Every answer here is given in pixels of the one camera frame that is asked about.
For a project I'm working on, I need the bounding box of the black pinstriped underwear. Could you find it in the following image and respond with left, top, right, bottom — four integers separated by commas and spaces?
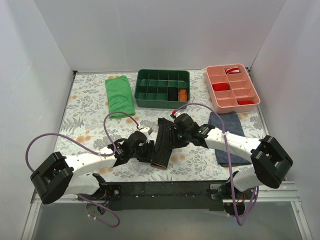
151, 118, 175, 169

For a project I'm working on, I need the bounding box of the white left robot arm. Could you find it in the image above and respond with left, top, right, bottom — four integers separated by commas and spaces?
30, 127, 156, 205

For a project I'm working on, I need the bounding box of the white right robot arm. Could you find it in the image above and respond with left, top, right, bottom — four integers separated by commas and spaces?
170, 113, 293, 199

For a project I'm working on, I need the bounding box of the red white striped roll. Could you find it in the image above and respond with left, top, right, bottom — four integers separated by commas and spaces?
225, 66, 240, 75

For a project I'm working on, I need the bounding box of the orange rolled cloth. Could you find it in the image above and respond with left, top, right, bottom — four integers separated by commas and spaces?
178, 89, 188, 102

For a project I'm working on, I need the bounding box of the floral patterned table mat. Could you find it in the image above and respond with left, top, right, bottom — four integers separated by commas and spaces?
48, 70, 280, 182

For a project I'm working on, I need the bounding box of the black rolled cloth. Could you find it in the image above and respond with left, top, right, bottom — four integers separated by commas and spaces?
167, 87, 179, 102

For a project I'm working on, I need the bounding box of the grey-blue folded cloth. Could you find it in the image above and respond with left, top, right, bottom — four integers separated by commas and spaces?
208, 112, 251, 167

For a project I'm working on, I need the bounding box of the green compartment bin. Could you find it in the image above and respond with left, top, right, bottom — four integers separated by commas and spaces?
134, 69, 191, 109

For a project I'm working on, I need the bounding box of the green folded cloth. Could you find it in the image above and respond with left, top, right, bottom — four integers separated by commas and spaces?
105, 75, 135, 119

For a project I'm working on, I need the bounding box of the red rolled cloth left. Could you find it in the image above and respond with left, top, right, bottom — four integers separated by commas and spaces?
212, 82, 230, 92

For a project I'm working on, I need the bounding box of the red rolled cloth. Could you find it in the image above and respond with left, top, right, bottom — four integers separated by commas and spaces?
212, 82, 230, 92
237, 99, 256, 106

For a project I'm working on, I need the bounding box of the pink compartment bin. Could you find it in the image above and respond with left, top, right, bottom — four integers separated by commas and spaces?
205, 63, 261, 114

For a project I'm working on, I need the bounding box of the red rolled cloth right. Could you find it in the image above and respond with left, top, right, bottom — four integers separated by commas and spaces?
237, 99, 256, 106

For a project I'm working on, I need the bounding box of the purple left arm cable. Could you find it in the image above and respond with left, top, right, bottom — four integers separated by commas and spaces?
25, 111, 141, 228

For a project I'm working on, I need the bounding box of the black table edge rail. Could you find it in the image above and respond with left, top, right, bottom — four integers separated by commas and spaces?
77, 181, 253, 212

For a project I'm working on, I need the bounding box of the aluminium frame rail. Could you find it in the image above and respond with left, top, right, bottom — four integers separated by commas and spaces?
249, 181, 301, 203

